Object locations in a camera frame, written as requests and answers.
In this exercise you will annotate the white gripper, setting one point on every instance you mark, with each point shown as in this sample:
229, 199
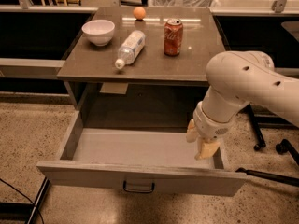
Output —
209, 125

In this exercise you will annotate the grey top drawer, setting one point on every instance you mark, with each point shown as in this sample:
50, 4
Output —
139, 156

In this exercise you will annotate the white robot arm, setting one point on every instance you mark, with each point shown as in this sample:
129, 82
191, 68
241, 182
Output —
236, 79

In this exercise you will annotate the grey drawer cabinet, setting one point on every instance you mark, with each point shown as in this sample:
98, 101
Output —
154, 83

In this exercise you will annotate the black upright stand leg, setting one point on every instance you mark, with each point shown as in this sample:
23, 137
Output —
255, 126

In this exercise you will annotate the black caster leg right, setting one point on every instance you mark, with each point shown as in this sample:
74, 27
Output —
285, 146

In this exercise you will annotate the black wheeled base leg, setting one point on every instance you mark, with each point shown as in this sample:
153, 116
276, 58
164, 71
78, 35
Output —
277, 178

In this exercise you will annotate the red cola can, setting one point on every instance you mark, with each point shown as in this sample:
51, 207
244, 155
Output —
173, 33

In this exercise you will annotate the clear plastic water bottle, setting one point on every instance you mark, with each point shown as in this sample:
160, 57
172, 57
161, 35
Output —
130, 49

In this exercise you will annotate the orange ball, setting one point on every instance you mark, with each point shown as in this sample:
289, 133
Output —
139, 13

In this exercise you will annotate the white bowl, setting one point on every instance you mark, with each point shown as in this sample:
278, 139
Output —
99, 32

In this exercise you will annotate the black left stand leg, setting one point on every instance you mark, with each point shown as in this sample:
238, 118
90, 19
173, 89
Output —
35, 209

